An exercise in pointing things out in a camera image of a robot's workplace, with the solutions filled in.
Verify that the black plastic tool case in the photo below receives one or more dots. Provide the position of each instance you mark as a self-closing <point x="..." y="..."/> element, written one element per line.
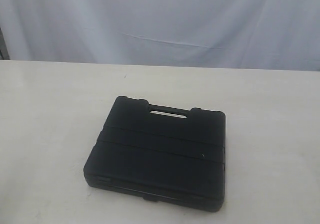
<point x="161" y="150"/>

